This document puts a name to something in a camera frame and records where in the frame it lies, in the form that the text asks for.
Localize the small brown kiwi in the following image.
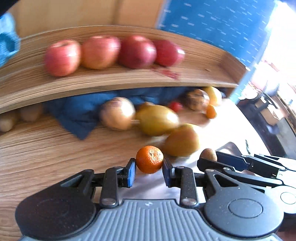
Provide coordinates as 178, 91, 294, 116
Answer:
200, 148, 218, 162

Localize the small orange tangerine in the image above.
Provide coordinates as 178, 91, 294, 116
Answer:
135, 146, 164, 174

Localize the yellow-green pear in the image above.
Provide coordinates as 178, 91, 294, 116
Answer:
162, 123, 201, 157

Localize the small orange kumquat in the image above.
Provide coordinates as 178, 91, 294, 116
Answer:
206, 104, 217, 119

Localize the striped cream pepino melon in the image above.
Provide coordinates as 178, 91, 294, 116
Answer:
99, 97, 135, 131

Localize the small red tomato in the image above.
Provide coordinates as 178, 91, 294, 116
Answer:
168, 101, 183, 113

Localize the green-yellow mango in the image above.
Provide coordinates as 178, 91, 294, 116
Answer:
135, 105, 180, 137

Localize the dark striped pepino melon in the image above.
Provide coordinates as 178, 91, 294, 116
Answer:
185, 89, 210, 113

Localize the dark blue cloth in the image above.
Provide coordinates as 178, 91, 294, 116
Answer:
44, 87, 194, 140

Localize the yellow lemon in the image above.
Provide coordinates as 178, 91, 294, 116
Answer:
203, 86, 222, 106

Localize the rightmost red apple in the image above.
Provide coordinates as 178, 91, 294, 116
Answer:
153, 40, 185, 67

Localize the left brown kiwi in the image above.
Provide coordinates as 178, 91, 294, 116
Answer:
0, 110, 19, 133

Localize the red-yellow apple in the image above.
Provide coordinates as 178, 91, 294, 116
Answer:
44, 40, 81, 77
81, 35, 121, 70

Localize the wooden raised shelf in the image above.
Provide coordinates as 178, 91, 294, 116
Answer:
1, 26, 247, 113

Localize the leftmost red-yellow apple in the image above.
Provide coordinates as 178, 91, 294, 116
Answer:
44, 40, 81, 77

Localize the blue polka dot fabric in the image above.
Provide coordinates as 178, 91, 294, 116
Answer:
156, 0, 277, 103

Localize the light blue garment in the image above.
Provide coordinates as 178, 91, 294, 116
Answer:
0, 13, 21, 67

